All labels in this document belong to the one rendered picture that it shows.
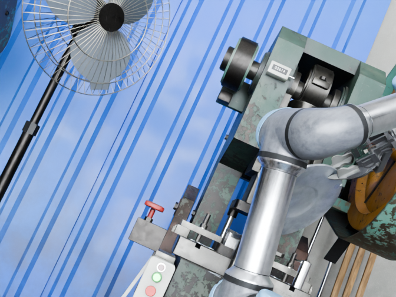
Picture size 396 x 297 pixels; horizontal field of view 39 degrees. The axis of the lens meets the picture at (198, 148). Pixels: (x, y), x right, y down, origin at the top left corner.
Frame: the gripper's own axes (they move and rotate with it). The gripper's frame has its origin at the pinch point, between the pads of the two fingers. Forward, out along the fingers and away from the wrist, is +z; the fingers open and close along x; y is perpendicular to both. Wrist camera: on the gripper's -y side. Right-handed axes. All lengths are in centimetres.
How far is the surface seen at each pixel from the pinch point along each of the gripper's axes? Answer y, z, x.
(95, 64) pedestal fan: 18, 60, -74
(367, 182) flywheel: -61, 0, -19
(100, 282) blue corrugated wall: -78, 146, -42
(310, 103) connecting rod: -15.6, -0.2, -35.1
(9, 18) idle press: 18, 100, -130
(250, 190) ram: -8.9, 27.9, -12.2
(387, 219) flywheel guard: -20.0, -6.2, 11.7
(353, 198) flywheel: -56, 6, -14
